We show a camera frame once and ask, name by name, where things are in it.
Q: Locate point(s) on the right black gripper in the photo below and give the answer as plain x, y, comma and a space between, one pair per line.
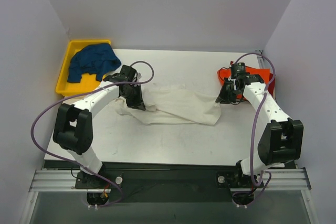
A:
226, 94

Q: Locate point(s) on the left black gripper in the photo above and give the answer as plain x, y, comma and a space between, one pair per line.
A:
135, 99

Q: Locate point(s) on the white t-shirt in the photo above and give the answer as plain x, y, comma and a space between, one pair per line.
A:
172, 105

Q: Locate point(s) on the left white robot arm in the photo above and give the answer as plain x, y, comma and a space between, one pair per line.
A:
73, 129

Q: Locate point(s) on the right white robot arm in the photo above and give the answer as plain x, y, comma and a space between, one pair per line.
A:
276, 138

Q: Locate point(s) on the folded orange t-shirt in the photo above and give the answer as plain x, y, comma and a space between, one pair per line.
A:
252, 75

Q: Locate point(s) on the folded dark red t-shirt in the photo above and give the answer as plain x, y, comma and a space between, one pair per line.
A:
271, 84

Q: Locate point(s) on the blue t-shirt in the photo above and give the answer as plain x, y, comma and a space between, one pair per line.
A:
97, 59

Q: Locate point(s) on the yellow plastic bin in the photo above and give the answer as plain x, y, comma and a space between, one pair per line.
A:
88, 81

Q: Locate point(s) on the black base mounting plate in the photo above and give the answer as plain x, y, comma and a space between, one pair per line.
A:
161, 194

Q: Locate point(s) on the aluminium frame rail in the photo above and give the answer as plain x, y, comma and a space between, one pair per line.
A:
66, 180

